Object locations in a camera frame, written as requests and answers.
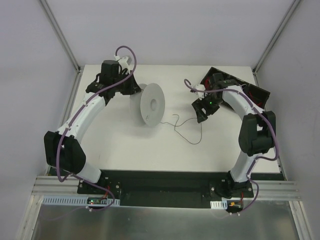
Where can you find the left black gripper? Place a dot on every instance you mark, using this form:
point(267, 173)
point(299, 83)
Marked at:
point(132, 86)

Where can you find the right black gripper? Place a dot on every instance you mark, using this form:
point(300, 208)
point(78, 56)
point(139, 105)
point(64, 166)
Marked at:
point(204, 108)

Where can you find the grey plastic spool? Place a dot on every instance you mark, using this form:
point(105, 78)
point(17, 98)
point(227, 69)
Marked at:
point(147, 107)

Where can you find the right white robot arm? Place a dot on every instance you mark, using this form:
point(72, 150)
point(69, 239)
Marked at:
point(257, 132)

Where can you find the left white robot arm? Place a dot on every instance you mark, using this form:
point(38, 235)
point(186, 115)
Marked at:
point(63, 147)

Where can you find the black three-compartment bin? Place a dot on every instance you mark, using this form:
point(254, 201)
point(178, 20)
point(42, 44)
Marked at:
point(258, 95)

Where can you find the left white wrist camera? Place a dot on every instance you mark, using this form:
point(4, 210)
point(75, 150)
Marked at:
point(124, 61)

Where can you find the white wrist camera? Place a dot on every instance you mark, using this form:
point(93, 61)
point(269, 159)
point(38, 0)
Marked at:
point(124, 61)
point(199, 90)

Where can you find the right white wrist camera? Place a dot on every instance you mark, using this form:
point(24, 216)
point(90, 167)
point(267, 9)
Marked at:
point(199, 90)

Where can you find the right white cable duct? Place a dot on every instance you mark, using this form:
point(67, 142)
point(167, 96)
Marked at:
point(219, 205)

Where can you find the white cable duct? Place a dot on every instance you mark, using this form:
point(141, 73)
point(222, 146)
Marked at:
point(79, 201)
point(219, 205)

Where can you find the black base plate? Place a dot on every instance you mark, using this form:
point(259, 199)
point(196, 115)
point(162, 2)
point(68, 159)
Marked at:
point(172, 189)

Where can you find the aluminium frame rail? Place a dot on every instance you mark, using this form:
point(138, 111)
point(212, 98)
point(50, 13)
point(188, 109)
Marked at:
point(267, 190)

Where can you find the left white cable duct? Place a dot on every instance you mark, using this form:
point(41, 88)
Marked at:
point(79, 201)

